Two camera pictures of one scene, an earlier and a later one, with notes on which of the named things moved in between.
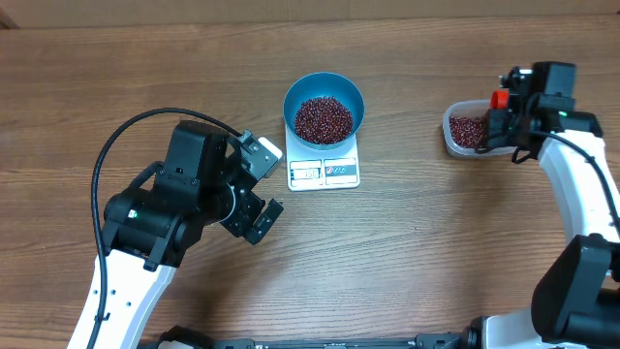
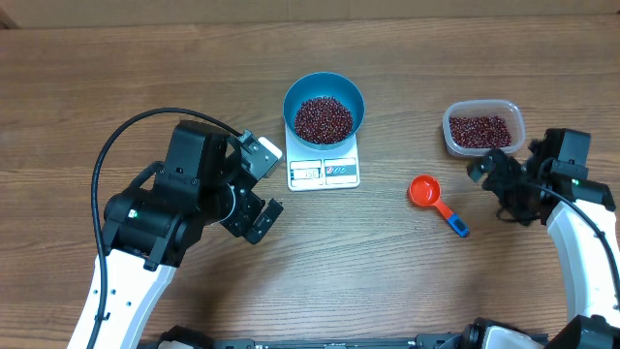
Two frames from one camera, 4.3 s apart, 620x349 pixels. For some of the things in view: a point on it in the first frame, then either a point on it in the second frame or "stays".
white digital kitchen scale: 328,169 stays
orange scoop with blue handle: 500,99 → 424,190
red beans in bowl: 324,120 stays
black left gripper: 254,207 stays
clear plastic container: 461,128 stays
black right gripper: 495,135 → 504,166
